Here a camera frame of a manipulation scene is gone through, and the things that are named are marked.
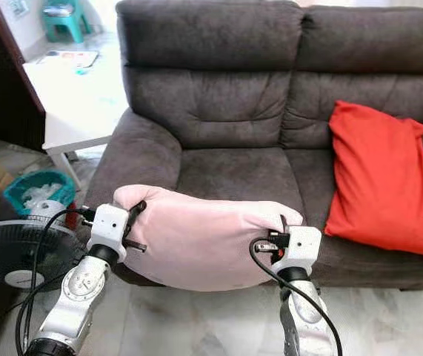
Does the small framed wall picture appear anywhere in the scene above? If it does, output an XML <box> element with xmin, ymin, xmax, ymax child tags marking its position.
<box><xmin>7</xmin><ymin>0</ymin><xmax>31</xmax><ymax>18</ymax></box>

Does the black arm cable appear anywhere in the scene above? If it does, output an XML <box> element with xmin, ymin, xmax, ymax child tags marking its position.
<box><xmin>249</xmin><ymin>237</ymin><xmax>344</xmax><ymax>356</ymax></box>
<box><xmin>14</xmin><ymin>207</ymin><xmax>87</xmax><ymax>356</ymax></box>

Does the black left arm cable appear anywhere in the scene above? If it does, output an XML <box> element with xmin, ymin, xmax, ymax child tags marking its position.
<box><xmin>14</xmin><ymin>207</ymin><xmax>87</xmax><ymax>356</ymax></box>

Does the black and grey electric fan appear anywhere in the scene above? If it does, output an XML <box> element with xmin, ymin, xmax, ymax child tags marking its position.
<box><xmin>0</xmin><ymin>200</ymin><xmax>87</xmax><ymax>299</ymax></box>

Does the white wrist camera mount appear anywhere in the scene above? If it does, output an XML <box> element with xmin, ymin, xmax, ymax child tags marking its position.
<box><xmin>286</xmin><ymin>225</ymin><xmax>324</xmax><ymax>272</ymax></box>
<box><xmin>90</xmin><ymin>203</ymin><xmax>130</xmax><ymax>254</ymax></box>

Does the red pillow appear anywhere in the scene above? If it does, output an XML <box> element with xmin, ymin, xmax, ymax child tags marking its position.
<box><xmin>324</xmin><ymin>99</ymin><xmax>423</xmax><ymax>265</ymax></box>

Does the dark wooden door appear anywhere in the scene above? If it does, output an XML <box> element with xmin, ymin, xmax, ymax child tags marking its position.
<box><xmin>0</xmin><ymin>0</ymin><xmax>47</xmax><ymax>154</ymax></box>

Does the brown fabric sofa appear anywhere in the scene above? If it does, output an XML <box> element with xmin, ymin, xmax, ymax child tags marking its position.
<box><xmin>85</xmin><ymin>0</ymin><xmax>423</xmax><ymax>290</ymax></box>

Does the teal plastic stool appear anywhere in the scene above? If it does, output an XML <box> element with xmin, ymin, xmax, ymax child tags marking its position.
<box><xmin>40</xmin><ymin>0</ymin><xmax>90</xmax><ymax>44</ymax></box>

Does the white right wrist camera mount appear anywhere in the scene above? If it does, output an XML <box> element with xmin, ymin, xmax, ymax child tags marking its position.
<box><xmin>286</xmin><ymin>225</ymin><xmax>324</xmax><ymax>272</ymax></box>

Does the white low table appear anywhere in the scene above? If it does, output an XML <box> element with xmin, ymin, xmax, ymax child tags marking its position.
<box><xmin>21</xmin><ymin>47</ymin><xmax>131</xmax><ymax>191</ymax></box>

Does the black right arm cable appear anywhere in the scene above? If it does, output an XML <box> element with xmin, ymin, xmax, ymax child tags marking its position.
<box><xmin>249</xmin><ymin>237</ymin><xmax>344</xmax><ymax>356</ymax></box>

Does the teal plastic basket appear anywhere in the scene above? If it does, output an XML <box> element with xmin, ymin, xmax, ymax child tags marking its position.
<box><xmin>3</xmin><ymin>169</ymin><xmax>77</xmax><ymax>217</ymax></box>

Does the pink pillow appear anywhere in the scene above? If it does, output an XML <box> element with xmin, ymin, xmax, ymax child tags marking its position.
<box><xmin>113</xmin><ymin>183</ymin><xmax>304</xmax><ymax>291</ymax></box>

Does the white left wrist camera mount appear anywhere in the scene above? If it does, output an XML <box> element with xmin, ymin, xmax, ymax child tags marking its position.
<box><xmin>90</xmin><ymin>203</ymin><xmax>130</xmax><ymax>254</ymax></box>

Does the colourful magazine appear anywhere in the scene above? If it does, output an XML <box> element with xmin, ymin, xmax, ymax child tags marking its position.
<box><xmin>36</xmin><ymin>49</ymin><xmax>100</xmax><ymax>70</ymax></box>

